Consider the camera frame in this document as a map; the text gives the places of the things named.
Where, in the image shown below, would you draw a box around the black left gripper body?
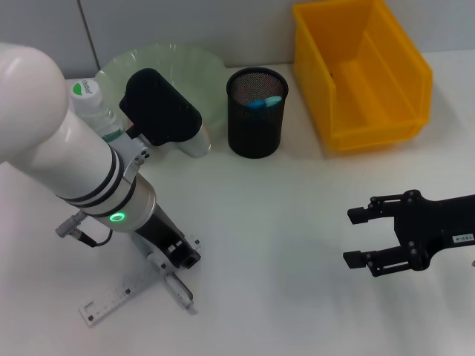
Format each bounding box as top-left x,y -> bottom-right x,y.
135,204 -> 185,260

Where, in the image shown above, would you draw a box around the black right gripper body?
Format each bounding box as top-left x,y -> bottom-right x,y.
395,189 -> 475,272

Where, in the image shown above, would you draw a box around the silver pen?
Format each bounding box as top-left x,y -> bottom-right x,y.
146,251 -> 198,317

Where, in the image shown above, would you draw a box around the clear plastic ruler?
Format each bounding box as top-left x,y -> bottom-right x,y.
79,235 -> 205,329

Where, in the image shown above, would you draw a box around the clear green-label water bottle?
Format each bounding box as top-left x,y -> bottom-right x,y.
70,77 -> 126,145

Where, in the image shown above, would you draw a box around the blue scissors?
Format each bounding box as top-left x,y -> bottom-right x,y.
243,95 -> 282,111

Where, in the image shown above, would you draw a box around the black mesh pen holder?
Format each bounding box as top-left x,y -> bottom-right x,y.
226,67 -> 289,160

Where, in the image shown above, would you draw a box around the green wavy glass fruit plate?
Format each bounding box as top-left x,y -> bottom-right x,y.
94,43 -> 226,151

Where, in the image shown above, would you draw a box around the yellow plastic bin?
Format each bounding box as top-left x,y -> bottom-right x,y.
292,0 -> 433,151

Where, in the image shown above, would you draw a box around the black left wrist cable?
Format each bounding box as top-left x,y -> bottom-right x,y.
55,213 -> 114,247

